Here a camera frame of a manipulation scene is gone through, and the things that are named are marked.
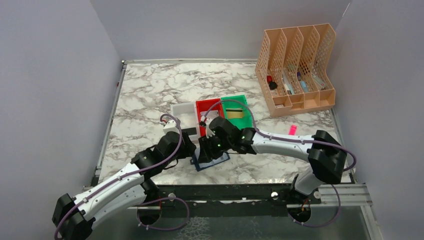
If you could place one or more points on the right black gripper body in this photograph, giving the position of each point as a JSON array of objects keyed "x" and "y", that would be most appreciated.
[{"x": 216, "y": 147}]

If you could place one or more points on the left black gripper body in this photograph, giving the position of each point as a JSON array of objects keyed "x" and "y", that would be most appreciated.
[{"x": 185, "y": 151}]

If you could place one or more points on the navy blue card holder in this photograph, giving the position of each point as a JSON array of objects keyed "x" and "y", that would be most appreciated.
[{"x": 202, "y": 166}]

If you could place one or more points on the white plastic bin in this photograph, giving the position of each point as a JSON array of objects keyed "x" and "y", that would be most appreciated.
[{"x": 187, "y": 114}]

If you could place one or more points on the peach file organizer rack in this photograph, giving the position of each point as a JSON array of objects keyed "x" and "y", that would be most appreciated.
[{"x": 298, "y": 51}]

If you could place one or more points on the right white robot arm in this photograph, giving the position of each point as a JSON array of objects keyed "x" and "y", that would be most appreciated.
[{"x": 326, "y": 157}]

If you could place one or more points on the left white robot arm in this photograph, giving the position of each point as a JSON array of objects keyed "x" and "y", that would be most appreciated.
[{"x": 76, "y": 217}]

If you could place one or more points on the gold card in green bin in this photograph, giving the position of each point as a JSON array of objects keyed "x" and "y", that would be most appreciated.
[{"x": 234, "y": 113}]

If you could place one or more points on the black card in white bin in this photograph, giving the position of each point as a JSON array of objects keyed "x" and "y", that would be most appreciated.
[{"x": 192, "y": 131}]

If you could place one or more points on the green plastic bin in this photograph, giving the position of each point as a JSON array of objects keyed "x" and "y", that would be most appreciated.
[{"x": 233, "y": 102}]

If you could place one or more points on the pink highlighter pen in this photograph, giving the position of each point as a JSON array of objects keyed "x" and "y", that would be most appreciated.
[{"x": 292, "y": 130}]

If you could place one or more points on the red black stamp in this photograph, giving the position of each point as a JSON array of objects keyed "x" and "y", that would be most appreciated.
[{"x": 271, "y": 83}]

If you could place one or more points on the clear pen pack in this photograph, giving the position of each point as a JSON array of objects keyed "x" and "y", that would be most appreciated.
[{"x": 288, "y": 86}]

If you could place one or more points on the grey stapler in rack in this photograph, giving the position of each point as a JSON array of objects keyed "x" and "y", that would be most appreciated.
[{"x": 321, "y": 85}]

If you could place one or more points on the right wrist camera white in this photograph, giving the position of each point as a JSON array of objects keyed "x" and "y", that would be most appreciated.
[{"x": 207, "y": 125}]

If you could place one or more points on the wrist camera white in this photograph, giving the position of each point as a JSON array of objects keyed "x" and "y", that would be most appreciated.
[
  {"x": 207, "y": 125},
  {"x": 170, "y": 126}
]

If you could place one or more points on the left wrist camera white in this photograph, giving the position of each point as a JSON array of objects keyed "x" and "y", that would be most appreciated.
[{"x": 170, "y": 126}]

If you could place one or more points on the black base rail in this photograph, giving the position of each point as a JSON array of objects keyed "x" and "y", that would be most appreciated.
[{"x": 248, "y": 200}]

